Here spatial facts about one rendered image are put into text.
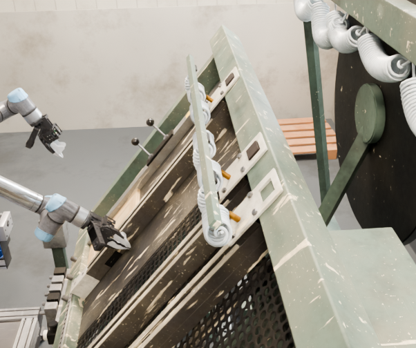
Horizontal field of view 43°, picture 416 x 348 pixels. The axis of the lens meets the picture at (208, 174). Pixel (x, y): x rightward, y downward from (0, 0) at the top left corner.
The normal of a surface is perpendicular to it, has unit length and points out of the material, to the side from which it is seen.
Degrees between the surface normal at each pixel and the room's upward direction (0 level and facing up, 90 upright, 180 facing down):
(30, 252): 0
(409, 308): 0
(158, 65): 90
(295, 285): 51
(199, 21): 90
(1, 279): 0
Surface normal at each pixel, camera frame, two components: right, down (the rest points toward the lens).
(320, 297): -0.79, -0.50
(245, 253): 0.07, 0.50
